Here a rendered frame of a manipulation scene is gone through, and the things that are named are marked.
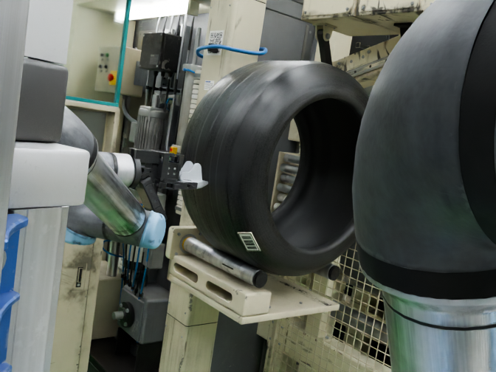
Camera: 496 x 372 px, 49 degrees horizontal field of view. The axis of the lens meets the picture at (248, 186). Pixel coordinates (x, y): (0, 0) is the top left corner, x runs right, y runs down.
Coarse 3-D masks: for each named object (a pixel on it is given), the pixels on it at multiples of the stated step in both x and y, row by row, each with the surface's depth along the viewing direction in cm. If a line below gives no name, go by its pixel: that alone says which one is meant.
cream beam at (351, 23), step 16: (304, 0) 175; (320, 0) 169; (336, 0) 164; (352, 0) 159; (368, 0) 154; (384, 0) 150; (400, 0) 146; (416, 0) 142; (432, 0) 139; (304, 16) 175; (320, 16) 169; (336, 16) 164; (352, 16) 160; (368, 16) 156; (384, 16) 154; (400, 16) 151; (416, 16) 148; (352, 32) 184; (368, 32) 180; (384, 32) 176
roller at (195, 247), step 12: (192, 240) 160; (192, 252) 158; (204, 252) 153; (216, 252) 150; (216, 264) 148; (228, 264) 144; (240, 264) 142; (240, 276) 140; (252, 276) 136; (264, 276) 137
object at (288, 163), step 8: (280, 152) 199; (280, 160) 200; (288, 160) 198; (296, 160) 195; (280, 168) 199; (288, 168) 196; (296, 168) 193; (280, 176) 201; (288, 176) 198; (280, 184) 200; (288, 184) 205; (272, 192) 202; (280, 192) 203; (288, 192) 196; (272, 200) 201; (280, 200) 201; (272, 208) 202
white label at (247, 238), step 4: (240, 232) 130; (244, 232) 129; (248, 232) 129; (240, 236) 131; (244, 236) 130; (248, 236) 129; (252, 236) 129; (244, 240) 131; (248, 240) 130; (252, 240) 130; (244, 244) 132; (248, 244) 131; (252, 244) 131; (256, 244) 130; (248, 248) 132; (252, 248) 132; (256, 248) 131
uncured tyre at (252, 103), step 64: (256, 64) 144; (320, 64) 138; (192, 128) 139; (256, 128) 125; (320, 128) 173; (192, 192) 139; (256, 192) 127; (320, 192) 176; (256, 256) 135; (320, 256) 145
